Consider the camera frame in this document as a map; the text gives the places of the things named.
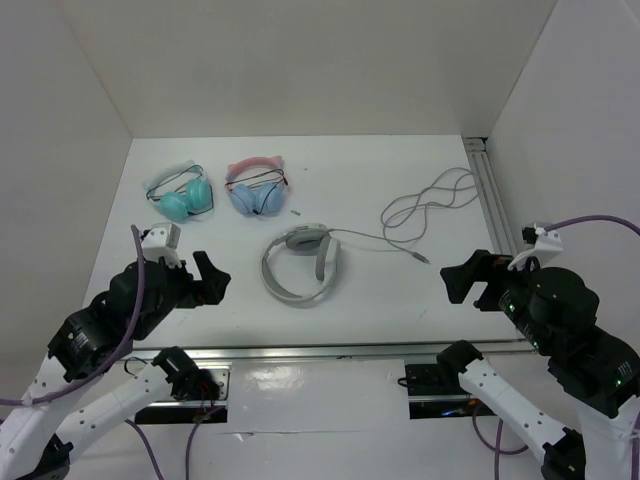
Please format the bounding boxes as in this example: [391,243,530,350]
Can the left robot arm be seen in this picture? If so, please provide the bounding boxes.
[1,251,231,479]

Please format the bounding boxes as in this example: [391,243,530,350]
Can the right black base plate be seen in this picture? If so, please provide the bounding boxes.
[397,363,494,420]

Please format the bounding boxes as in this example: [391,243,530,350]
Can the aluminium front rail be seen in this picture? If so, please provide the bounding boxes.
[129,340,534,362]

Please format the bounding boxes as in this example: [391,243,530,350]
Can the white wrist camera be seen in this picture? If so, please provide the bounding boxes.
[508,222,563,271]
[141,222,182,268]

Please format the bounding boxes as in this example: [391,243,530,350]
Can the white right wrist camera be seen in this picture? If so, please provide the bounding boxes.
[508,222,563,271]

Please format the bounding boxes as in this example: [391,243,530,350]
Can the aluminium side rail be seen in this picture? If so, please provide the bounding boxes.
[462,137,517,255]

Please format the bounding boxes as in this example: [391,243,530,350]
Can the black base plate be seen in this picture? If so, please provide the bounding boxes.
[397,363,494,420]
[134,363,231,425]

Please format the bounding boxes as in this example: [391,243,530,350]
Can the teal white headphones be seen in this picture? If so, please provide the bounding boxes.
[143,160,214,223]

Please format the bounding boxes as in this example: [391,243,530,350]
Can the white grey headphones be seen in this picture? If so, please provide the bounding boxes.
[259,223,341,308]

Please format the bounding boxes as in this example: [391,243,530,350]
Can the blue pink cat headphones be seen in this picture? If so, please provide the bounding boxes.
[224,156,288,216]

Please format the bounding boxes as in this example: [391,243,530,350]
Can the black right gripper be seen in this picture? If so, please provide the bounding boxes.
[437,243,553,350]

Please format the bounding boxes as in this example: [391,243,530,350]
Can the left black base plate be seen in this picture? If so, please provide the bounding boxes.
[134,363,231,425]

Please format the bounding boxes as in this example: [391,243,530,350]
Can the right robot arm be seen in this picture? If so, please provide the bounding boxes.
[436,250,639,479]

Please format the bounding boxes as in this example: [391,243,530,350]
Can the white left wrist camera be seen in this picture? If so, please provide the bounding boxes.
[141,222,182,268]

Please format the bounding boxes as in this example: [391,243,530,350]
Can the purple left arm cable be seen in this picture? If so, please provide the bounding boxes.
[0,224,151,407]

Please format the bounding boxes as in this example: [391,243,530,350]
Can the grey headphone cable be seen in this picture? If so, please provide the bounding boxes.
[327,167,489,265]

